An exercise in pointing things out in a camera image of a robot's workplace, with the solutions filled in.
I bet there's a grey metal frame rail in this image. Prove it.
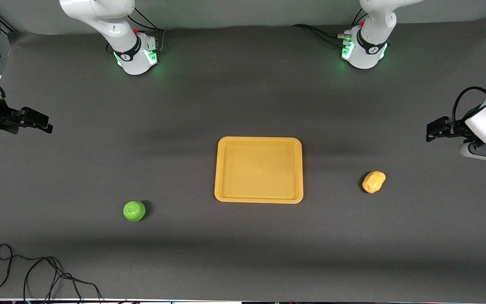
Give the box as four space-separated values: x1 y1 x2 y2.
0 17 18 35

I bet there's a black left arm base cable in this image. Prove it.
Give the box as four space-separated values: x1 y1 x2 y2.
292 24 351 47

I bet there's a green apple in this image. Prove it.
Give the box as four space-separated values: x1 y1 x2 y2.
123 200 146 223

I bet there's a black arm base cable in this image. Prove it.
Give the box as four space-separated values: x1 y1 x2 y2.
106 8 166 53
292 24 351 47

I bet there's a yellow potato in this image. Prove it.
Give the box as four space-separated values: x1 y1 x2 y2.
362 171 386 194

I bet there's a short black base cable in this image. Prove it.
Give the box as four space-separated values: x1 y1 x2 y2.
352 8 368 27

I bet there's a dark grey table mat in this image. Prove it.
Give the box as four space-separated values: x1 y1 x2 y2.
0 19 486 301

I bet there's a black right arm base cable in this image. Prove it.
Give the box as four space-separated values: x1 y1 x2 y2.
106 8 166 53

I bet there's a loose thin black cable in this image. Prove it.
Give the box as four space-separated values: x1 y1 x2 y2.
0 244 104 303

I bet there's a yellow plastic tray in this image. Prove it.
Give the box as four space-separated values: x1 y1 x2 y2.
214 136 303 204

